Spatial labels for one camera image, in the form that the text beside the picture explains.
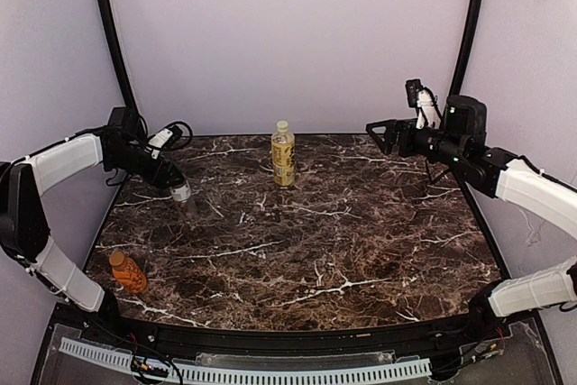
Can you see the orange juice bottle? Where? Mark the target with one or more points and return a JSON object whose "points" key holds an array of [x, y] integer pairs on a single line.
{"points": [[128, 273]]}

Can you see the left black frame post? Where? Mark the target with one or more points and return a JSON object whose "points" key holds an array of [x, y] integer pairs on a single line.
{"points": [[116, 54]]}

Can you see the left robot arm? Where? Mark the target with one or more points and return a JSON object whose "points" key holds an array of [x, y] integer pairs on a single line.
{"points": [[122, 144]]}

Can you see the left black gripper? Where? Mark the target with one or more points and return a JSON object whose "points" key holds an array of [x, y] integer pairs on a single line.
{"points": [[167, 174]]}

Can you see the black frame post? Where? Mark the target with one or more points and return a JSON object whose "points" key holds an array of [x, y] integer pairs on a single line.
{"points": [[462, 60], [116, 54]]}

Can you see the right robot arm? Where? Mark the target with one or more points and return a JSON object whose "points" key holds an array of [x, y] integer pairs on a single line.
{"points": [[456, 137]]}

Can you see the white slotted cable duct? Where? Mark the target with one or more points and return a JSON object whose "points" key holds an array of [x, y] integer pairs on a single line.
{"points": [[228, 369]]}

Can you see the right black frame post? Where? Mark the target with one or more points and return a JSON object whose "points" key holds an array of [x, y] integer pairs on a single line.
{"points": [[462, 60]]}

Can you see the black front rail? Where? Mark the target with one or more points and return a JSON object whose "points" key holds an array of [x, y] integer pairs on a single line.
{"points": [[184, 341]]}

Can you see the yellow tea bottle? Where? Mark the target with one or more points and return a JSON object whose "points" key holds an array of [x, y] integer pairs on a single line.
{"points": [[283, 153]]}

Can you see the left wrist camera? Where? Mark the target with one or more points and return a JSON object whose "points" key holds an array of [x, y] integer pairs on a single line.
{"points": [[162, 140]]}

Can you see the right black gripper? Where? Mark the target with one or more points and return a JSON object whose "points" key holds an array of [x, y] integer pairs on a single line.
{"points": [[400, 138]]}

